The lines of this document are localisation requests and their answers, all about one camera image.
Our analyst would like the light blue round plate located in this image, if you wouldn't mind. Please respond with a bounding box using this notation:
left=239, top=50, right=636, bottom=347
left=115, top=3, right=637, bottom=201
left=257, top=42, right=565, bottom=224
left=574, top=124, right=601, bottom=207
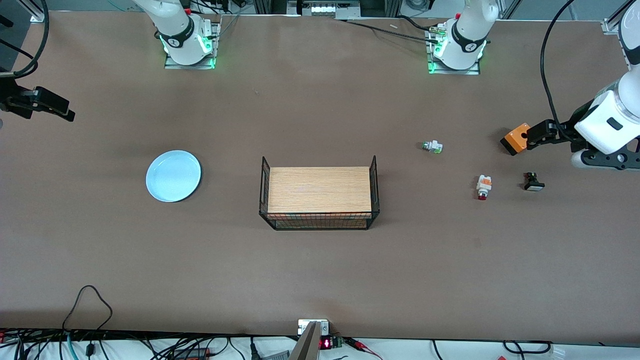
left=145, top=150, right=202, bottom=203

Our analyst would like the black button with white cap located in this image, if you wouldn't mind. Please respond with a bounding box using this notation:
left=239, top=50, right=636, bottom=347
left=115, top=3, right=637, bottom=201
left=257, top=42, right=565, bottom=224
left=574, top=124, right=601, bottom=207
left=523, top=171, right=546, bottom=192

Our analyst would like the wooden board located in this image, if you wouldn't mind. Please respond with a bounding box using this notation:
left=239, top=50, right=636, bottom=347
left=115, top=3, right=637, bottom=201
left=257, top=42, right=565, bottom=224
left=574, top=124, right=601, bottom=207
left=267, top=166, right=373, bottom=216

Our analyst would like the small white device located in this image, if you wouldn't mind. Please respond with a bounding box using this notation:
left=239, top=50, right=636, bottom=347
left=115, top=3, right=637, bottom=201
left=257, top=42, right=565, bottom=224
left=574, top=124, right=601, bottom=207
left=298, top=319, right=330, bottom=336

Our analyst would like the grey metal bar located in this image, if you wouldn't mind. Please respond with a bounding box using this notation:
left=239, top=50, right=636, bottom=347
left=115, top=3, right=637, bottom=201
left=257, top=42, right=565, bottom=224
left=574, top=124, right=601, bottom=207
left=289, top=321, right=322, bottom=360

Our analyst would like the orange button enclosure box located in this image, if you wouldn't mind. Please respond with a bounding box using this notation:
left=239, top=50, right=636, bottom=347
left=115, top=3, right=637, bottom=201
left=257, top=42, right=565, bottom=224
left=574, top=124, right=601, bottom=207
left=500, top=122, right=531, bottom=156

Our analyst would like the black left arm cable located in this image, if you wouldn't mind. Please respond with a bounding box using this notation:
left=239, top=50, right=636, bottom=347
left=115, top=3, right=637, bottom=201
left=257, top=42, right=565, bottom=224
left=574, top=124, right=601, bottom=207
left=539, top=0, right=577, bottom=143

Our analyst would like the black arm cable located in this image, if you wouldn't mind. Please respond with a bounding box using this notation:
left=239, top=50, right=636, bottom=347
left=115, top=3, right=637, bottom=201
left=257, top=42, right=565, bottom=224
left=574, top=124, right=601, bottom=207
left=0, top=0, right=51, bottom=79
left=539, top=0, right=577, bottom=143

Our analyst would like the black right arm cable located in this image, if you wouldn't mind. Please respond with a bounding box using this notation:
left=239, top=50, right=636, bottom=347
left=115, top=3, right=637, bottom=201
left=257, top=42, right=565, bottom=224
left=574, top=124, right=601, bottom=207
left=0, top=0, right=51, bottom=79

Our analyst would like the black wire basket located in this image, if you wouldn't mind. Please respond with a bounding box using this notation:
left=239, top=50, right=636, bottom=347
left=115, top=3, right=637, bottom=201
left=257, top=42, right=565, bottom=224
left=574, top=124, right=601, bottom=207
left=258, top=155, right=381, bottom=231

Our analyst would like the black cable on table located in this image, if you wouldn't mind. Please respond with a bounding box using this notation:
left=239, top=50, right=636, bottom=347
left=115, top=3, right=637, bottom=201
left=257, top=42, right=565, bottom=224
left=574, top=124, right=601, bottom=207
left=345, top=19, right=441, bottom=44

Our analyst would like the thin black looped cable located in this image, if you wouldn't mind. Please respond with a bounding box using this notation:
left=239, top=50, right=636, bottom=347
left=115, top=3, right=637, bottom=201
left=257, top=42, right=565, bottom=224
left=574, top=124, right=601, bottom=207
left=62, top=285, right=114, bottom=332

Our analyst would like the black cable loop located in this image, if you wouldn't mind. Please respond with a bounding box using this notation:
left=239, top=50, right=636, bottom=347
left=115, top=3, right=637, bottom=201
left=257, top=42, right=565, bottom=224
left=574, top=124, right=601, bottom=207
left=502, top=340, right=553, bottom=355

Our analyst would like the metal frame fixture with light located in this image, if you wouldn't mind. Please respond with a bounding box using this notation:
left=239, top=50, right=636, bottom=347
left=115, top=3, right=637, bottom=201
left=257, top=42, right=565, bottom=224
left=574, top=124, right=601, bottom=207
left=286, top=0, right=362, bottom=20

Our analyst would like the red wire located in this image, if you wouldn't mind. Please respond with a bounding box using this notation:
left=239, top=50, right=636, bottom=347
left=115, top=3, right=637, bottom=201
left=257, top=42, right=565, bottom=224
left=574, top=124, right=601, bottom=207
left=347, top=339, right=383, bottom=360

